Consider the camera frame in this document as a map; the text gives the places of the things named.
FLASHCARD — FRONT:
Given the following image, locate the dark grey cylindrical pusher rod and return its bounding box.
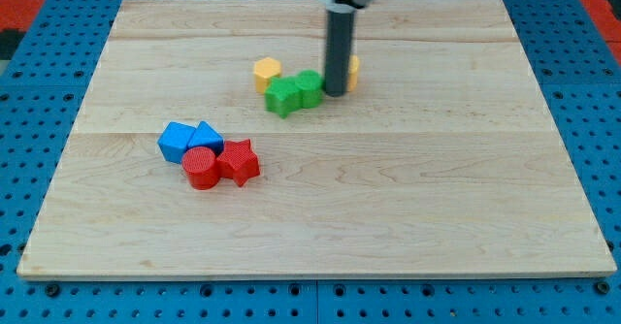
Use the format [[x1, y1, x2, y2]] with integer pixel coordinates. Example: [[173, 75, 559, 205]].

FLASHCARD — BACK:
[[324, 11, 355, 97]]

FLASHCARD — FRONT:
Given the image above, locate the light wooden board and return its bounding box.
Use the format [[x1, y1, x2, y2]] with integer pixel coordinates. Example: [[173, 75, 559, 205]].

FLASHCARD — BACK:
[[17, 0, 616, 281]]

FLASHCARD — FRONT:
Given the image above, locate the green circle block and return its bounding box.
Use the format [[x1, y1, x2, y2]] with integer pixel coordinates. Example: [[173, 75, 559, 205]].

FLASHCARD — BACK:
[[295, 70, 323, 109]]

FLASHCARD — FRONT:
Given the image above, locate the blue triangle block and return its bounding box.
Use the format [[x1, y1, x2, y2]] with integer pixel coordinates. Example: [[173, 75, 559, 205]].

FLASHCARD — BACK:
[[187, 121, 224, 155]]

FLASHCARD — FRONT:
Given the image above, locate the yellow block behind rod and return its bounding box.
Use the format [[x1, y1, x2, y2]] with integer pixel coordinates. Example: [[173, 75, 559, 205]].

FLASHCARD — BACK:
[[347, 54, 360, 92]]

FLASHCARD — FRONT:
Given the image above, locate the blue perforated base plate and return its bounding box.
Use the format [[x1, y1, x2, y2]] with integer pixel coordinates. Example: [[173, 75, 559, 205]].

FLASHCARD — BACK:
[[1, 0, 620, 323]]

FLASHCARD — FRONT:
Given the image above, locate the green star block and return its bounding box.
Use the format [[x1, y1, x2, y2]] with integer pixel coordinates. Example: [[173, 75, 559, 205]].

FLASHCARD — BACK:
[[264, 77, 302, 118]]

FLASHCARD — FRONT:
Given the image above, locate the red cylinder block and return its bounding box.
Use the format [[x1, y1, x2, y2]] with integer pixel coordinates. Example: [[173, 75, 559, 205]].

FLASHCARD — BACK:
[[181, 146, 220, 190]]

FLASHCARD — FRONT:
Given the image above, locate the blue cube block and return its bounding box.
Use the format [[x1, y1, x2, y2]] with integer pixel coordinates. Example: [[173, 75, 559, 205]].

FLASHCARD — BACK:
[[157, 121, 195, 164]]

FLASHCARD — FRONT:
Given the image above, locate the red star block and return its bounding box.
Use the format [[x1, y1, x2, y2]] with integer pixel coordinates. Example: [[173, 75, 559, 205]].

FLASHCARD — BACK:
[[216, 139, 260, 187]]

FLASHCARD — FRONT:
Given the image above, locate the yellow hexagon block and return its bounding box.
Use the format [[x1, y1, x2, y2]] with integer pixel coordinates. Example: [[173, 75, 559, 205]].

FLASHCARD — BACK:
[[253, 57, 282, 94]]

